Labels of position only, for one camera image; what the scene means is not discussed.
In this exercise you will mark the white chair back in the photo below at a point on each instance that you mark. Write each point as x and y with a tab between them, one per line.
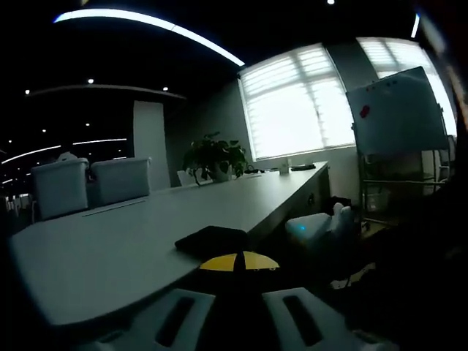
183	179

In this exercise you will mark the whiteboard on stand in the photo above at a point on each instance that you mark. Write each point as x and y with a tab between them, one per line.
398	117

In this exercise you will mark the clear storage box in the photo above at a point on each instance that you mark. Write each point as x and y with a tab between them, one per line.
376	203

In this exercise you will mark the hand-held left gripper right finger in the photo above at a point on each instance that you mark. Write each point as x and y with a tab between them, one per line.
332	329

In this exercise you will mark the wide window blind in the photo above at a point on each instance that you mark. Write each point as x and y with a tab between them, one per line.
296	109

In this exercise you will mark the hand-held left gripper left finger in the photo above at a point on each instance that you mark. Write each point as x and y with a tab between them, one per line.
142	325

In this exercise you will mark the red whiteboard eraser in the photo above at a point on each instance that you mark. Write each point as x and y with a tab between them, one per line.
364	111

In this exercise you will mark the white square pillar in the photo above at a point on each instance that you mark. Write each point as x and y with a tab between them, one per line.
150	142

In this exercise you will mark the narrow window blind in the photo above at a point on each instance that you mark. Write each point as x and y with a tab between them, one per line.
395	55

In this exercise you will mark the curved ceiling light strip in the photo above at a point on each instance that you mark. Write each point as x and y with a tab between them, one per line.
91	14

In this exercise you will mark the black pad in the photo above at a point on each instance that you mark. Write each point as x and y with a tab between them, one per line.
212	241

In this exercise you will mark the dark flat device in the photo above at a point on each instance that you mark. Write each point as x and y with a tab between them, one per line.
302	167

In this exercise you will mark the white desk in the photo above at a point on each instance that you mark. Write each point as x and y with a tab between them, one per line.
128	237

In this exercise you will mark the potted green plant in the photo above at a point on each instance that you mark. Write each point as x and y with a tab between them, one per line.
215	153

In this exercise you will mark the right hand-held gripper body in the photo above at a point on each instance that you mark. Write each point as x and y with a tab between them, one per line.
318	223

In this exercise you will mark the person's black clothing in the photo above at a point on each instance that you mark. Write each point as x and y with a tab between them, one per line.
420	274

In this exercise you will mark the paper cup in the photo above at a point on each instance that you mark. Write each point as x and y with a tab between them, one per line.
284	168

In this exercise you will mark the white storage bin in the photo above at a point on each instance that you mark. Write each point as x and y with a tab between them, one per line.
120	183
60	190

